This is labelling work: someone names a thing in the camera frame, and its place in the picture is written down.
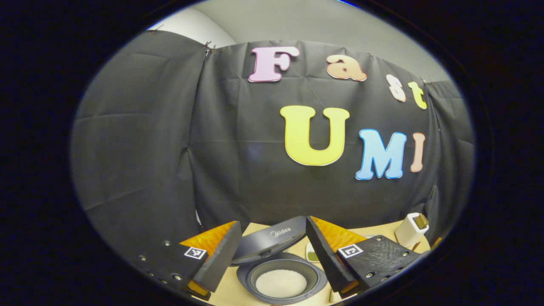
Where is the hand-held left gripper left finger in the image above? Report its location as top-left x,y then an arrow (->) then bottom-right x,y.
136,220 -> 243,301

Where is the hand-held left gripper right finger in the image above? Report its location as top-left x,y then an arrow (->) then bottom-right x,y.
305,215 -> 421,298

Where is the grey and cream rice cooker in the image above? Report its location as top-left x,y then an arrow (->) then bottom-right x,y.
232,215 -> 329,306

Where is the white rice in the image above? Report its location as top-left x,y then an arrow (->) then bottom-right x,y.
255,269 -> 307,299

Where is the white slotted holder box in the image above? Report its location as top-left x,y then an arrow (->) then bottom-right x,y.
394,212 -> 430,249

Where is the white divided dish with beans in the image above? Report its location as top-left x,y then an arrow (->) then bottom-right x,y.
305,242 -> 321,263

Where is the black backdrop cloth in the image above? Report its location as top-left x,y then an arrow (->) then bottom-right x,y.
70,30 -> 476,260

